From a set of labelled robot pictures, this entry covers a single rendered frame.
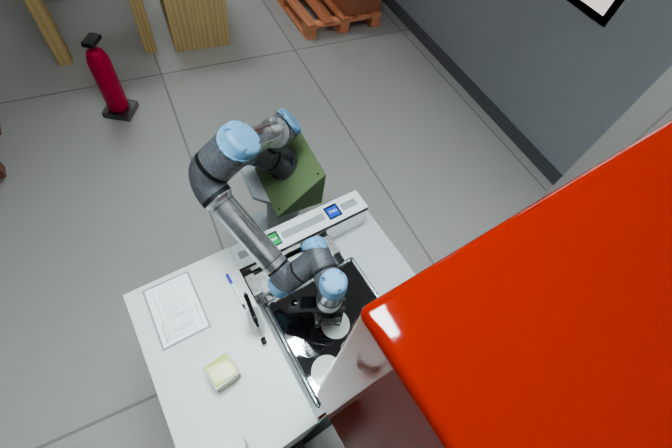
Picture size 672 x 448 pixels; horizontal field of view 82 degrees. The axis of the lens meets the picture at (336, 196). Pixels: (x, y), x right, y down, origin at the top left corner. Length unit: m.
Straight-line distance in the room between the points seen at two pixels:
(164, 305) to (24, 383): 1.30
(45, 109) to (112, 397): 2.17
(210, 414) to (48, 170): 2.29
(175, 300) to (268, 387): 0.40
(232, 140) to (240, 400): 0.73
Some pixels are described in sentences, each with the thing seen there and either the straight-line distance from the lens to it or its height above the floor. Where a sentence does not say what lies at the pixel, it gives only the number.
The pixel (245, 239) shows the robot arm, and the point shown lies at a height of 1.22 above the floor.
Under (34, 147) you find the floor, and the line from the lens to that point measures 3.38.
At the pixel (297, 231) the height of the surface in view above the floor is 0.96.
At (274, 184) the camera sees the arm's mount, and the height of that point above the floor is 0.86.
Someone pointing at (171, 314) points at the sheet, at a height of 0.97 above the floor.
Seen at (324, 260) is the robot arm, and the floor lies 1.25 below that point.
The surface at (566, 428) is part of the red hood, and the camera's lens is 0.48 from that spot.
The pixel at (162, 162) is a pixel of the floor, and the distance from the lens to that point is 2.97.
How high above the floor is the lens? 2.22
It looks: 55 degrees down
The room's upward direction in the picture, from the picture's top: 12 degrees clockwise
